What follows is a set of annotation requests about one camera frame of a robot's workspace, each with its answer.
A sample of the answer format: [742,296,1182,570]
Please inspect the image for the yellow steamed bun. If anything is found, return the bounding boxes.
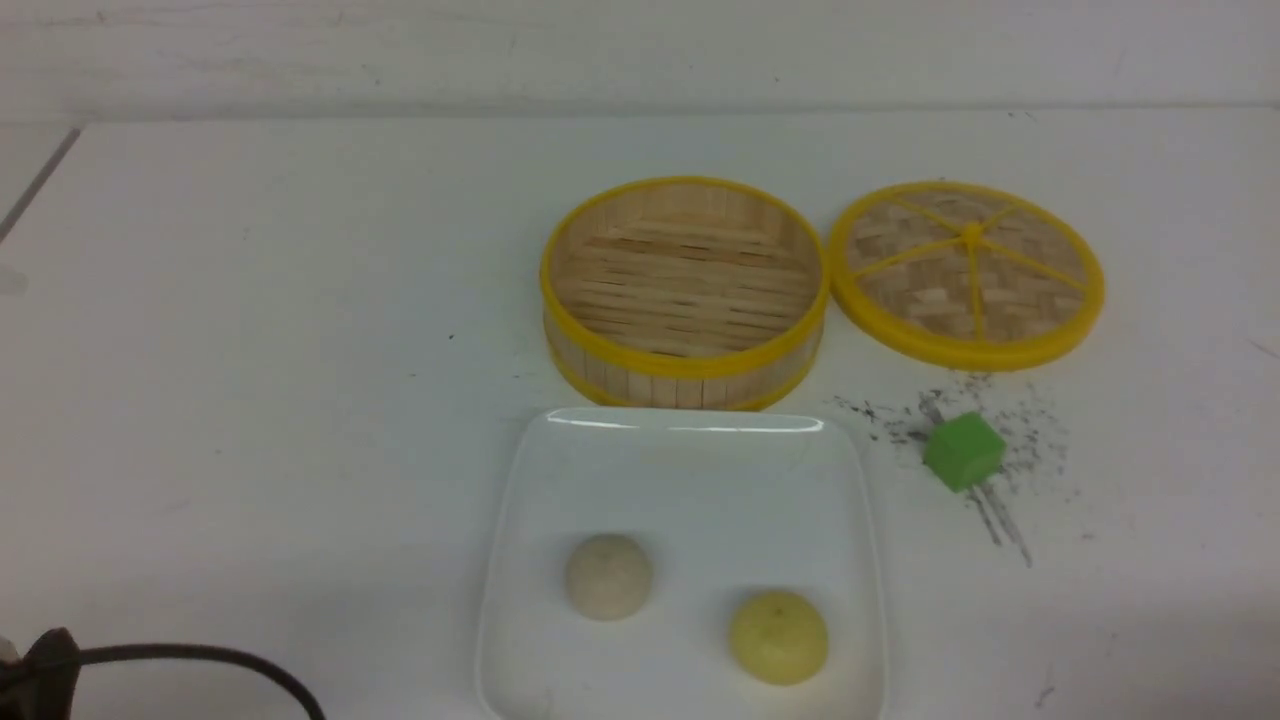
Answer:
[727,591,829,687]

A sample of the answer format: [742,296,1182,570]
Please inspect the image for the white steamed bun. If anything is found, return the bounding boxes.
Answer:
[564,534,654,623]

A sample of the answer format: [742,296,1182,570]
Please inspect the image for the black left camera cable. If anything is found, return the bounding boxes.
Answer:
[70,644,328,720]

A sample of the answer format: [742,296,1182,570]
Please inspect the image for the bamboo steamer basket yellow rims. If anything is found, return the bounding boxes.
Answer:
[539,176,831,411]

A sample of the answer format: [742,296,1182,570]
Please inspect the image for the green cube block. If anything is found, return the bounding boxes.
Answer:
[923,413,1007,493]

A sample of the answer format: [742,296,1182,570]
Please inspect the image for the woven bamboo steamer lid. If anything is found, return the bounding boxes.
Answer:
[826,179,1106,373]

